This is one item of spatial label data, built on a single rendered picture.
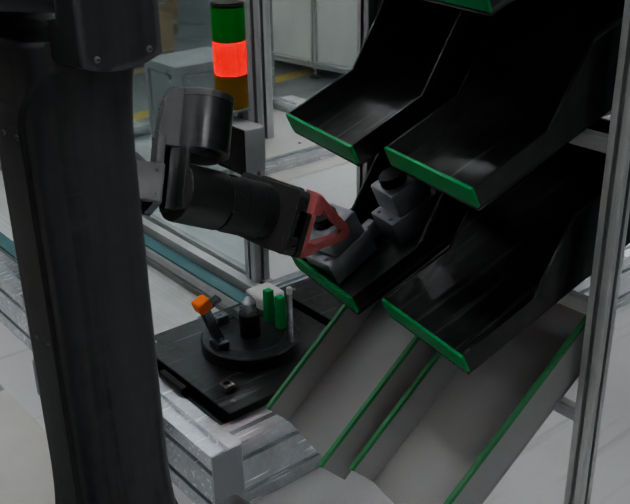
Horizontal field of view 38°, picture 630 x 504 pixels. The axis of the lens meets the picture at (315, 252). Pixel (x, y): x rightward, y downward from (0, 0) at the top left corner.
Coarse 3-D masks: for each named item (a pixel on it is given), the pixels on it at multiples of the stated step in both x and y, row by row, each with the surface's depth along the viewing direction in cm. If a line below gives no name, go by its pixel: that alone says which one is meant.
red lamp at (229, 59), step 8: (216, 48) 134; (224, 48) 133; (232, 48) 133; (240, 48) 134; (216, 56) 135; (224, 56) 134; (232, 56) 134; (240, 56) 135; (216, 64) 135; (224, 64) 134; (232, 64) 134; (240, 64) 135; (216, 72) 136; (224, 72) 135; (232, 72) 135; (240, 72) 135
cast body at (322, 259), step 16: (336, 208) 99; (320, 224) 96; (352, 224) 97; (368, 224) 101; (352, 240) 98; (368, 240) 99; (320, 256) 98; (336, 256) 97; (352, 256) 98; (368, 256) 100; (320, 272) 99; (336, 272) 97
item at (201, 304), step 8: (200, 296) 123; (216, 296) 125; (192, 304) 123; (200, 304) 122; (208, 304) 123; (216, 304) 124; (200, 312) 122; (208, 312) 123; (208, 320) 124; (208, 328) 126; (216, 328) 125; (216, 336) 126
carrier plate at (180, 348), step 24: (216, 312) 141; (168, 336) 134; (192, 336) 134; (312, 336) 134; (168, 360) 128; (192, 360) 128; (192, 384) 122; (216, 384) 122; (240, 384) 122; (264, 384) 122; (216, 408) 118; (240, 408) 117
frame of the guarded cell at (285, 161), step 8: (280, 104) 281; (288, 104) 278; (296, 152) 236; (304, 152) 236; (312, 152) 237; (320, 152) 239; (328, 152) 241; (272, 160) 230; (280, 160) 231; (288, 160) 233; (296, 160) 235; (304, 160) 236; (312, 160) 238; (272, 168) 230; (280, 168) 232; (288, 168) 233
